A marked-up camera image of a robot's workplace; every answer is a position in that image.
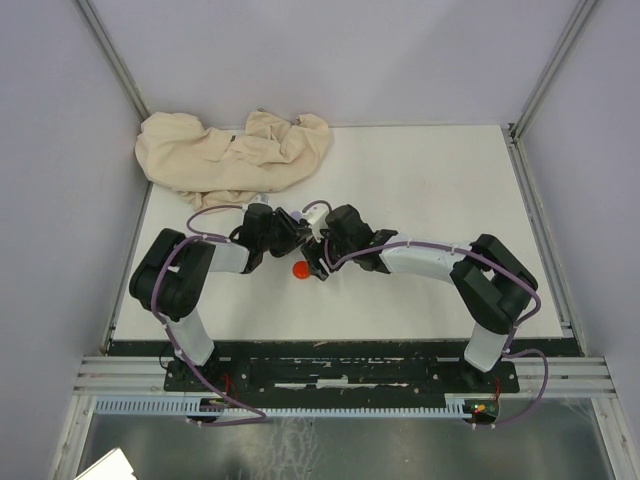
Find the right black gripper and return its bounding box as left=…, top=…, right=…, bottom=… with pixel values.
left=299, top=226, right=356, bottom=281

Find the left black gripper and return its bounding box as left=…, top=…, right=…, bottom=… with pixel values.
left=260, top=206, right=315, bottom=254

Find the red earbud charging case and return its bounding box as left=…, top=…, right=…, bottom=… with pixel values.
left=292, top=260, right=311, bottom=280

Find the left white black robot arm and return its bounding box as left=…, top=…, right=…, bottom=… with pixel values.
left=129, top=203, right=313, bottom=390

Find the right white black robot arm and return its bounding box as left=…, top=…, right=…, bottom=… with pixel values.
left=294, top=201, right=541, bottom=391

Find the beige crumpled cloth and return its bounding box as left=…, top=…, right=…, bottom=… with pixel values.
left=134, top=110, right=332, bottom=211

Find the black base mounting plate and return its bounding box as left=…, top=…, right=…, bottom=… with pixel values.
left=164, top=341, right=520, bottom=408

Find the white paper sheet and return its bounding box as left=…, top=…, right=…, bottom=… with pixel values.
left=75, top=448, right=137, bottom=480

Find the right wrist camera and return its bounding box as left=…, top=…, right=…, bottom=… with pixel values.
left=302, top=204, right=330, bottom=242

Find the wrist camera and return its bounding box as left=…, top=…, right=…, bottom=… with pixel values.
left=251, top=194, right=269, bottom=205
left=302, top=204, right=330, bottom=242

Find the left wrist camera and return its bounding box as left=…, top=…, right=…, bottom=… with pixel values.
left=251, top=194, right=269, bottom=205

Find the left aluminium frame post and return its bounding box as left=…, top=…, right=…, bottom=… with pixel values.
left=72, top=0, right=150, bottom=121

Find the aluminium frame post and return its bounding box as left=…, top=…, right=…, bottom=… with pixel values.
left=72, top=0, right=150, bottom=121
left=509, top=0, right=606, bottom=137

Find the white slotted cable duct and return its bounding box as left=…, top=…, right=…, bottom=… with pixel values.
left=94, top=392, right=496, bottom=417

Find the right aluminium frame post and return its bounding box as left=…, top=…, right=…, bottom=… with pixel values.
left=509, top=0, right=606, bottom=137

